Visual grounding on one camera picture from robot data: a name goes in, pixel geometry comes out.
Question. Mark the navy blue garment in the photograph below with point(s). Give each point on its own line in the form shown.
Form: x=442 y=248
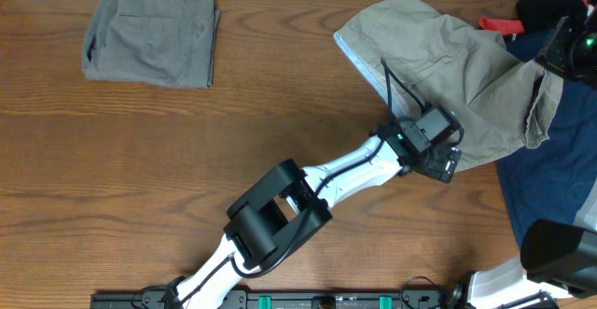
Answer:
x=553 y=173

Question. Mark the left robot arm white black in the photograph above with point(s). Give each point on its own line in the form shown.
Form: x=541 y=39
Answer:
x=289 y=204

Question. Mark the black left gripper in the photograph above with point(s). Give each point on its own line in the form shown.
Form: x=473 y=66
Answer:
x=446 y=169

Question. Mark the black garment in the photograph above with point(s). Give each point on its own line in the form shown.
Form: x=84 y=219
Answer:
x=540 y=15

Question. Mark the light khaki shorts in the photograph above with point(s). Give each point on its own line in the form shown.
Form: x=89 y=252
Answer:
x=406 y=47

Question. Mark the red garment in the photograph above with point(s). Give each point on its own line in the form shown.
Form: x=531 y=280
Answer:
x=502 y=26

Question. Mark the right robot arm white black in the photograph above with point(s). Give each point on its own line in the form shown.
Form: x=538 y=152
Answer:
x=556 y=261

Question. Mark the folded dark grey shorts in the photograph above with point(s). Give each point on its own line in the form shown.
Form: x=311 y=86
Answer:
x=168 y=43

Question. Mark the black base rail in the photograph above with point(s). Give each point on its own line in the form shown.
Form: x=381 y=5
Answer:
x=241 y=299

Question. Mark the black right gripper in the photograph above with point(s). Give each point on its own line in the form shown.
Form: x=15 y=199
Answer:
x=553 y=53

